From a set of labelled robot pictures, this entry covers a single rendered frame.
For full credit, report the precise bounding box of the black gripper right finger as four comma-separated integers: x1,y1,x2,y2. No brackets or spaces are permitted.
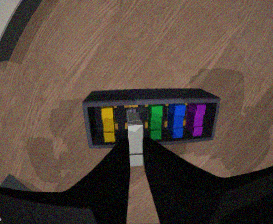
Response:
143,136,273,224

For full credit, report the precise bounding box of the green blade fuse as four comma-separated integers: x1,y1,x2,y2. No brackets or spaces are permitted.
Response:
148,104,163,140

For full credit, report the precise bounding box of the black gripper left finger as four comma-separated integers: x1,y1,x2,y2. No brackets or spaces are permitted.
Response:
0,137,131,224

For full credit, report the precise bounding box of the yellow fuse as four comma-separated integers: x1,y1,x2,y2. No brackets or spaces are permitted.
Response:
101,107,116,143

